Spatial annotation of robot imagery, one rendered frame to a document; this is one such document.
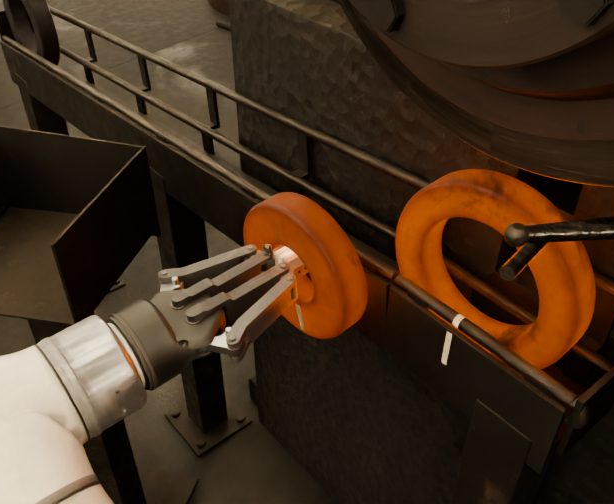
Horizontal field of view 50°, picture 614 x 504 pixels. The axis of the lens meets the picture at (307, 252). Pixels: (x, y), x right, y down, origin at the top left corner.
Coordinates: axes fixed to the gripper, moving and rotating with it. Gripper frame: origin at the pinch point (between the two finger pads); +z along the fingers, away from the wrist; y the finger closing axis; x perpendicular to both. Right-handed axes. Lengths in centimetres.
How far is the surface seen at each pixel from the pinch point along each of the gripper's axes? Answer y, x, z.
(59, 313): -19.3, -8.9, -20.6
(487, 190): 15.8, 12.5, 5.9
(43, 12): -84, 1, 8
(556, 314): 23.7, 4.8, 5.8
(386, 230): 1.4, -1.8, 9.8
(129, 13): -271, -73, 107
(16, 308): -23.8, -9.2, -23.9
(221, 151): -129, -73, 66
